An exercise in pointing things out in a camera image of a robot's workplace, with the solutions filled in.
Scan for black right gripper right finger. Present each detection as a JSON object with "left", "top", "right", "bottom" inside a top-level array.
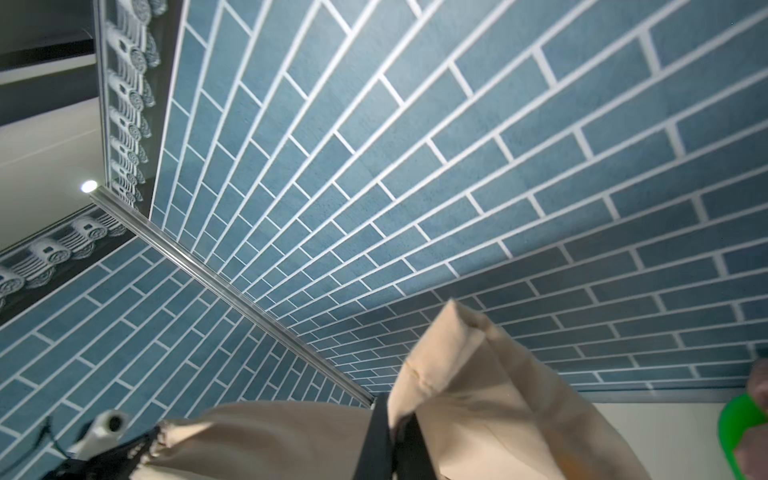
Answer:
[{"left": 393, "top": 414, "right": 437, "bottom": 480}]

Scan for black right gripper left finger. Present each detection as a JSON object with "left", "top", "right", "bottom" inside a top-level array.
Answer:
[{"left": 352, "top": 393, "right": 393, "bottom": 480}]

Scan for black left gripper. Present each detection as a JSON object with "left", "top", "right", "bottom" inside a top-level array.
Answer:
[{"left": 42, "top": 426, "right": 160, "bottom": 480}]

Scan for beige drawstring shorts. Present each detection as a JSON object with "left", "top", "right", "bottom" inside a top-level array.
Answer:
[{"left": 134, "top": 300, "right": 647, "bottom": 479}]

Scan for green plastic basket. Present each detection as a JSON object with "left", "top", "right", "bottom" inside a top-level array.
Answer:
[{"left": 717, "top": 394, "right": 767, "bottom": 480}]

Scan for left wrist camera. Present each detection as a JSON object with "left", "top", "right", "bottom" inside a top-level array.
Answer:
[{"left": 66, "top": 410, "right": 132, "bottom": 461}]

